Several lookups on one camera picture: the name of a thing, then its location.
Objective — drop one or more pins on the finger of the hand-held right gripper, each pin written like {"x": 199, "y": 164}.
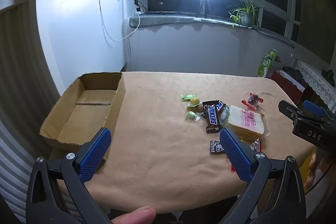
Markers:
{"x": 288, "y": 109}
{"x": 313, "y": 108}

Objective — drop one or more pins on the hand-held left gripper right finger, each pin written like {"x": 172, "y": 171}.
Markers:
{"x": 236, "y": 158}

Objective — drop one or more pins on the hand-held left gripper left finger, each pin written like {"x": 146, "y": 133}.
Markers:
{"x": 95, "y": 153}

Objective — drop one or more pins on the red silver snack packet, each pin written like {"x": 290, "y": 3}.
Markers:
{"x": 256, "y": 146}

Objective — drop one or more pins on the black white snack packet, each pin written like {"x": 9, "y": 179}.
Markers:
{"x": 215, "y": 147}

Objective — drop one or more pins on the sandwich bread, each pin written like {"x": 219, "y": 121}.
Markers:
{"x": 244, "y": 123}

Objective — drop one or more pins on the red clear candy packet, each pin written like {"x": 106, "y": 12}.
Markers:
{"x": 252, "y": 100}

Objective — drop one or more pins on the clear whitish snack packet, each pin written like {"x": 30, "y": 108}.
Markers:
{"x": 225, "y": 116}

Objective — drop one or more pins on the cardboard box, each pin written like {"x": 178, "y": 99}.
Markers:
{"x": 86, "y": 108}

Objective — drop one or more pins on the large brown chocolate bar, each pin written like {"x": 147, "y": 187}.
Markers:
{"x": 212, "y": 116}

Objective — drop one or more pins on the small brown chocolate bar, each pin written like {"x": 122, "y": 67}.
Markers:
{"x": 220, "y": 104}

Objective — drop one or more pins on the pale green candy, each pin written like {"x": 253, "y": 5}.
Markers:
{"x": 191, "y": 116}

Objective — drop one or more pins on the green candy packet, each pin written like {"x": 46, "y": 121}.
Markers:
{"x": 188, "y": 97}

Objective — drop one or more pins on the person's right hand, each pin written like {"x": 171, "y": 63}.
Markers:
{"x": 311, "y": 171}

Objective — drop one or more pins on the person's left hand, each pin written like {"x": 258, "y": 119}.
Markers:
{"x": 136, "y": 216}

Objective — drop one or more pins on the red box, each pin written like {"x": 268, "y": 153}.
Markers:
{"x": 286, "y": 85}

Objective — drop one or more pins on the white lace cloth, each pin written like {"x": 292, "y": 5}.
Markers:
{"x": 315, "y": 79}

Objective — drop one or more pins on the green paper bag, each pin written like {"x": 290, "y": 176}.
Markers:
{"x": 265, "y": 64}

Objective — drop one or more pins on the tan tablecloth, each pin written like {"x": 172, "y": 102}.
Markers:
{"x": 157, "y": 150}

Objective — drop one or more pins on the potted spider plant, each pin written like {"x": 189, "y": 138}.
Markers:
{"x": 245, "y": 15}

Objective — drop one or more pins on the olive curtain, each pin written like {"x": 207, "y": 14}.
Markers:
{"x": 317, "y": 3}

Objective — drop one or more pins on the white panel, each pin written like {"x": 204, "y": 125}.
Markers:
{"x": 78, "y": 29}

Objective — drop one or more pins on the grey windowsill cover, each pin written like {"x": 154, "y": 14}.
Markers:
{"x": 162, "y": 20}

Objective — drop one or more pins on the white power strip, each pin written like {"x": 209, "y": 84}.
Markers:
{"x": 138, "y": 10}

